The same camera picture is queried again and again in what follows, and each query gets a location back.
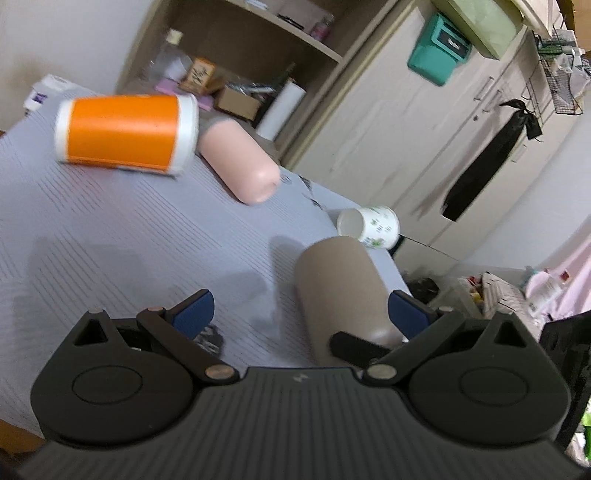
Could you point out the teal pouch with label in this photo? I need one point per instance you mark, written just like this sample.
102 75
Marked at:
439 50

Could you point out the pink curtain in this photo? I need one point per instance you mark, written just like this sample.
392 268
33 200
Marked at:
563 290

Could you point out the clear bottle with beige cap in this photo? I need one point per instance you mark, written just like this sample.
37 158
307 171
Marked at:
170 63

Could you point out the white floral paper cup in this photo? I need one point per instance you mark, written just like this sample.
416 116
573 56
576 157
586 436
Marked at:
375 227

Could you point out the white paper towel roll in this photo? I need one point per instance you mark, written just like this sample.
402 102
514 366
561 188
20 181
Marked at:
280 111

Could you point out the patterned beige fabric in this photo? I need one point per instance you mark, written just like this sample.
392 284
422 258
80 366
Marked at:
502 297

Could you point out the small floral carton box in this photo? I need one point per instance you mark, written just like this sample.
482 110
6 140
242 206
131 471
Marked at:
198 76

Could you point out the small cardboard box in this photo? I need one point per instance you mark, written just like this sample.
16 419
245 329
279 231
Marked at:
236 103

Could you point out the green padded bag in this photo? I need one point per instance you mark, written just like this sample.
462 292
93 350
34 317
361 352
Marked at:
490 25

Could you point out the wooden open shelf unit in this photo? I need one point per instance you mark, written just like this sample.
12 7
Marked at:
260 44

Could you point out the pink flat box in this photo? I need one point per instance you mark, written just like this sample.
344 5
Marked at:
170 87

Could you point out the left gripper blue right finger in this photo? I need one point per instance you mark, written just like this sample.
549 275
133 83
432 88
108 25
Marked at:
410 316

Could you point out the pink tumbler cup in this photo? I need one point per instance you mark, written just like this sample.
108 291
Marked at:
243 166

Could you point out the taupe metal tumbler cup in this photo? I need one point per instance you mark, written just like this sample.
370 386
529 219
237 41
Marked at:
341 289

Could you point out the light wood wardrobe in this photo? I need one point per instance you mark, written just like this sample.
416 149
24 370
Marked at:
387 136

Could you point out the pink small bottle on shelf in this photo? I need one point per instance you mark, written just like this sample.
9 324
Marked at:
322 28

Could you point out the orange and white paper cup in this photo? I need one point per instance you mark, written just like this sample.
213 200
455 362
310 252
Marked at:
152 133

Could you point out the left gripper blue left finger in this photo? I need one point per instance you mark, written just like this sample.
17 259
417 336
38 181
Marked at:
192 315

